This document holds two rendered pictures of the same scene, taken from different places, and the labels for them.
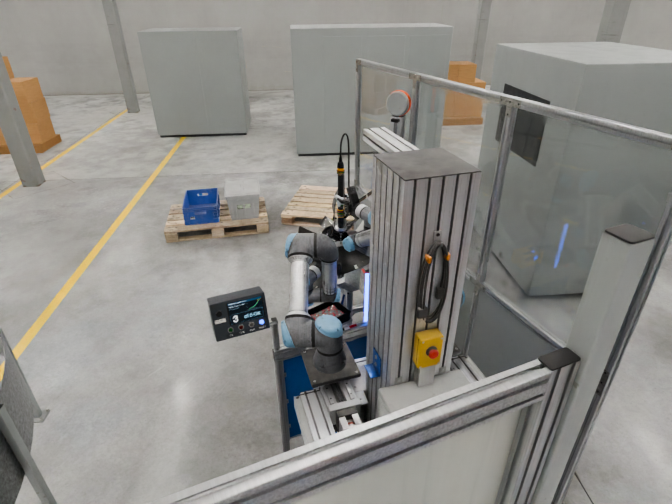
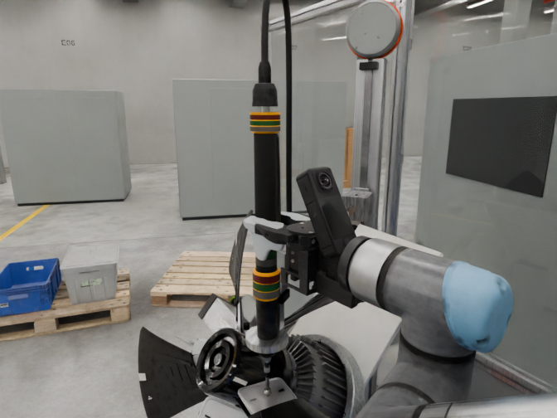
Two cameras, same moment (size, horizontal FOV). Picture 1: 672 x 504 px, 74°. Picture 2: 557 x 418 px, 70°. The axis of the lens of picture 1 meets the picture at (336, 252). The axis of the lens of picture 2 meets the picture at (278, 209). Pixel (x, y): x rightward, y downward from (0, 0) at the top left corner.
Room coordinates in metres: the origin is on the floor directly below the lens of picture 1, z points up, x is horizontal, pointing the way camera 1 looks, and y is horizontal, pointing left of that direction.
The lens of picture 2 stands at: (1.75, 0.03, 1.67)
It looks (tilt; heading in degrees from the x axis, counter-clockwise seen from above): 14 degrees down; 352
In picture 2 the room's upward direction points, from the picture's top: straight up
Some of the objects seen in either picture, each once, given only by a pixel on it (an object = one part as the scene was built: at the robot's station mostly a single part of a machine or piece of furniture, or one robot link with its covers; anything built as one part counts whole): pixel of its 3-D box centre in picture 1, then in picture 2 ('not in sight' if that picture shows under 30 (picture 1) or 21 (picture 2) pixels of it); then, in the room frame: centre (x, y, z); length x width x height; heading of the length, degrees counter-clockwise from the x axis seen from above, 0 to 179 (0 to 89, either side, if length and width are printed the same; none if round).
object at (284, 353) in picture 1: (350, 332); not in sight; (1.96, -0.08, 0.82); 0.90 x 0.04 x 0.08; 113
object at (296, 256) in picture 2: (353, 207); (327, 258); (2.23, -0.10, 1.47); 0.12 x 0.08 x 0.09; 33
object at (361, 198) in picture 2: not in sight; (357, 205); (2.86, -0.36, 1.39); 0.10 x 0.07 x 0.09; 148
